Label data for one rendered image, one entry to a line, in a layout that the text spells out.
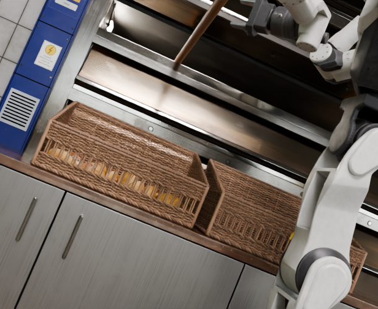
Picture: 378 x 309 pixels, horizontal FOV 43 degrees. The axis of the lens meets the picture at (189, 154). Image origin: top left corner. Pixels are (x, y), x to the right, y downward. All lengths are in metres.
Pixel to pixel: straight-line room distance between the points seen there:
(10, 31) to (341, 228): 1.51
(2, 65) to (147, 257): 1.04
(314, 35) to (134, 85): 0.88
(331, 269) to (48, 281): 0.82
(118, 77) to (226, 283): 0.98
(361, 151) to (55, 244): 0.91
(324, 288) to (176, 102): 1.14
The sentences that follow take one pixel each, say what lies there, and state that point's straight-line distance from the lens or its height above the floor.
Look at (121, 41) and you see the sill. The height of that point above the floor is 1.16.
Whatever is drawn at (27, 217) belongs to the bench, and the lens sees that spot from 1.51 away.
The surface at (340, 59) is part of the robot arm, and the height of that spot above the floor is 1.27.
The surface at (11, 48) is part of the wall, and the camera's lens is 2.13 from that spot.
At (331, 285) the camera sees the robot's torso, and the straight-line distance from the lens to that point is 1.22.
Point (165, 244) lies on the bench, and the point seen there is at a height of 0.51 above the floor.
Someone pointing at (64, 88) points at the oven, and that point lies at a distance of 2.07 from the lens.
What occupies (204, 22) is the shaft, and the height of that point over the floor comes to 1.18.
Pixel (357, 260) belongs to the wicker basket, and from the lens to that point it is 1.78.
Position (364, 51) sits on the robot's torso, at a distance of 1.32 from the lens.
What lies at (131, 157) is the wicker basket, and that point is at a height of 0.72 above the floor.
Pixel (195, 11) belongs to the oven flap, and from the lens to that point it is 2.06.
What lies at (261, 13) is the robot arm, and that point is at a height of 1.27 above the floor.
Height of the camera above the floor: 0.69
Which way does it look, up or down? 4 degrees up
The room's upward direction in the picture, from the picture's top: 23 degrees clockwise
